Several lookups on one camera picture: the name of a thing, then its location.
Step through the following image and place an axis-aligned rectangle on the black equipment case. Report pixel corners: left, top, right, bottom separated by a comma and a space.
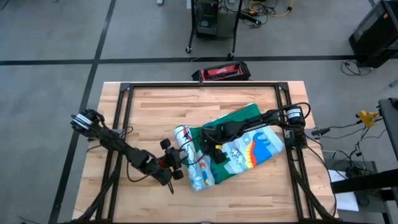
348, 0, 398, 68

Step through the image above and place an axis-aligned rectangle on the black metal table frame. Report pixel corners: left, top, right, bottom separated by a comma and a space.
70, 81, 341, 224

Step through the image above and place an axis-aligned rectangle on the red and black tool case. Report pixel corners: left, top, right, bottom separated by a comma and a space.
191, 61, 252, 82

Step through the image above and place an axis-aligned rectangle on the black cable plug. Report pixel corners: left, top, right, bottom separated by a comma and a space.
311, 127, 331, 137

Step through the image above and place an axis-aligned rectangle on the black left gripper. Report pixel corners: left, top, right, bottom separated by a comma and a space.
159, 138, 189, 180

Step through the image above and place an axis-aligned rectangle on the grey side table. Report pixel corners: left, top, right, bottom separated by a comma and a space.
322, 150, 388, 215

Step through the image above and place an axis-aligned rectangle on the dark grey workbench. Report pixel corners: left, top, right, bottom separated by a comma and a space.
377, 98, 398, 147

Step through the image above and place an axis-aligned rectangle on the black power strip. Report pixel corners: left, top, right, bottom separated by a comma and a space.
239, 12, 262, 26

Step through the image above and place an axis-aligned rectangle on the black crossbar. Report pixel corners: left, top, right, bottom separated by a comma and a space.
330, 167, 398, 194

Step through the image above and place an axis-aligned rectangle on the black computer tower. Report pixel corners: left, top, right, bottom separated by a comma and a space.
195, 0, 220, 38

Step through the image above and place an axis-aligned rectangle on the black power adapter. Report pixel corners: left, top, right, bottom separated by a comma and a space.
345, 166, 364, 179

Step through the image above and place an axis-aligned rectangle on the yellow cable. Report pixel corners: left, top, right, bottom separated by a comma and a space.
248, 0, 295, 18

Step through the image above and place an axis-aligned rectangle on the black wheeled cart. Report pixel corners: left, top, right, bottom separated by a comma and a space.
185, 0, 244, 60

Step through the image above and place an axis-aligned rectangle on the black floor cable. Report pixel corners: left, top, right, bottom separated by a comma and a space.
341, 60, 373, 77

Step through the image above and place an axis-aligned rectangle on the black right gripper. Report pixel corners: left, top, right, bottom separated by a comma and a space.
200, 126, 228, 165

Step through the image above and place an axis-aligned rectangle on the white paper sheet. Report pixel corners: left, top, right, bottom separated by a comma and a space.
328, 169, 360, 212

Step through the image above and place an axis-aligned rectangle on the dinosaur print towel green border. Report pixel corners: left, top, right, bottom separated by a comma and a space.
173, 103, 285, 192

